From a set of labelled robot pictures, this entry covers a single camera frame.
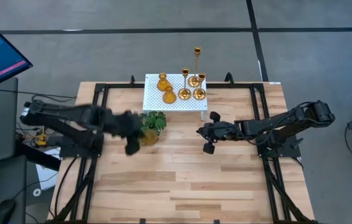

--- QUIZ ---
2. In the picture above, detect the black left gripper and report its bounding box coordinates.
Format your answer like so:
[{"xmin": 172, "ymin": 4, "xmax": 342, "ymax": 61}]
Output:
[{"xmin": 100, "ymin": 108, "xmax": 145, "ymax": 156}]

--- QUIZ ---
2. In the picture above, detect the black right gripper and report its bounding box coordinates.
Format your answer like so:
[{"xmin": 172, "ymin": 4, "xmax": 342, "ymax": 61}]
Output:
[{"xmin": 196, "ymin": 111, "xmax": 240, "ymax": 156}]

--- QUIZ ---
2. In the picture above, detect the short brass candlestick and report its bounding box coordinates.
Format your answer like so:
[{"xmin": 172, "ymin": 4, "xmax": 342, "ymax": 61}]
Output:
[{"xmin": 193, "ymin": 72, "xmax": 207, "ymax": 101}]

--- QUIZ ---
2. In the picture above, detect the medium brass candlestick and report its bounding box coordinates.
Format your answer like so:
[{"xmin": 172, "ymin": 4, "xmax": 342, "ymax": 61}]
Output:
[{"xmin": 178, "ymin": 67, "xmax": 193, "ymax": 101}]

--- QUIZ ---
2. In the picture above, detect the tall brass candlestick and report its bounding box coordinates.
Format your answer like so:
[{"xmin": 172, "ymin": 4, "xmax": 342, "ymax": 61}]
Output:
[{"xmin": 187, "ymin": 46, "xmax": 202, "ymax": 88}]

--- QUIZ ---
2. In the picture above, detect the amber glass candle holder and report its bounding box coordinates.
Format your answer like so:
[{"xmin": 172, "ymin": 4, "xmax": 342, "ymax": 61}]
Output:
[
  {"xmin": 156, "ymin": 72, "xmax": 172, "ymax": 92},
  {"xmin": 162, "ymin": 85, "xmax": 178, "ymax": 105}
]

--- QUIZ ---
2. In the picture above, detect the artificial green leafy plant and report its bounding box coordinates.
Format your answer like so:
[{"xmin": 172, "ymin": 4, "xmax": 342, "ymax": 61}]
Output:
[{"xmin": 138, "ymin": 111, "xmax": 168, "ymax": 146}]

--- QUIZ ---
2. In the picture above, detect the white perforated metal shelf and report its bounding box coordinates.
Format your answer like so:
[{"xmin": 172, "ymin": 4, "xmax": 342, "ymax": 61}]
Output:
[{"xmin": 142, "ymin": 73, "xmax": 208, "ymax": 121}]

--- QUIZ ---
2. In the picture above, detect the yellow clamp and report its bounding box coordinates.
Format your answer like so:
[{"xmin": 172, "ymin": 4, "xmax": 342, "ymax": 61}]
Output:
[{"xmin": 35, "ymin": 127, "xmax": 48, "ymax": 147}]

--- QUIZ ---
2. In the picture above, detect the white paper sheet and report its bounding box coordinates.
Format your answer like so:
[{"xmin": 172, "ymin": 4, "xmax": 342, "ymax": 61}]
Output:
[{"xmin": 34, "ymin": 147, "xmax": 61, "ymax": 191}]

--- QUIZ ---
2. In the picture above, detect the black computer mouse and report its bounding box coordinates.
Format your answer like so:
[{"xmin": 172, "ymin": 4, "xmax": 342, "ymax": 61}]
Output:
[{"xmin": 0, "ymin": 198, "xmax": 17, "ymax": 224}]

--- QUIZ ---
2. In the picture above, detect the black aluminium table frame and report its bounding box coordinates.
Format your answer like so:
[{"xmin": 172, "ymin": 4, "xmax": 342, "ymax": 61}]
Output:
[{"xmin": 46, "ymin": 72, "xmax": 318, "ymax": 224}]

